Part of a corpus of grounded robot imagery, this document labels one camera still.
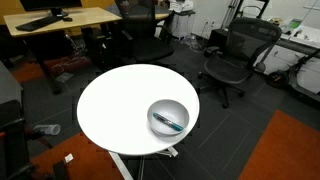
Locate black mesh office chair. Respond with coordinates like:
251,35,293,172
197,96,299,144
198,17,283,109

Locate black box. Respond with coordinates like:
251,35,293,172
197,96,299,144
208,28,229,51

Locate black electric scooter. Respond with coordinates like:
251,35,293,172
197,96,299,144
265,49,320,102

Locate black monitor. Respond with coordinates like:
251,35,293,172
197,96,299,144
19,0,83,18

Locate wooden desk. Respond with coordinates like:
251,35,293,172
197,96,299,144
3,6,123,95

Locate white side cabinet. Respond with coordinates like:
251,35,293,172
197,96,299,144
254,24,320,95

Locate black computer tower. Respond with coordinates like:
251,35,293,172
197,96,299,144
81,26,113,66

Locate small white paper tag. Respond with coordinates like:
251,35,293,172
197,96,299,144
63,153,75,164

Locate white printer stand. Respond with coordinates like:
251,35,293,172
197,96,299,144
168,0,196,39

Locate clear plastic cup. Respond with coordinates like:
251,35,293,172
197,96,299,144
33,123,62,136

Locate teal black marker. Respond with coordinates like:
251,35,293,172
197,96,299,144
152,112,185,132

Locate black grey furniture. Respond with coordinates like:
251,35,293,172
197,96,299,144
0,61,36,180

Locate grey bowl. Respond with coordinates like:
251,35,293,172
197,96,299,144
147,98,190,137

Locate white table base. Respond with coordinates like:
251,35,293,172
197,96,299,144
108,145,179,180

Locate black keyboard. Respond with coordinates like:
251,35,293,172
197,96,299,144
14,15,64,33

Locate black padded office chair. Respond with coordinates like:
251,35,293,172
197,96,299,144
114,0,176,66

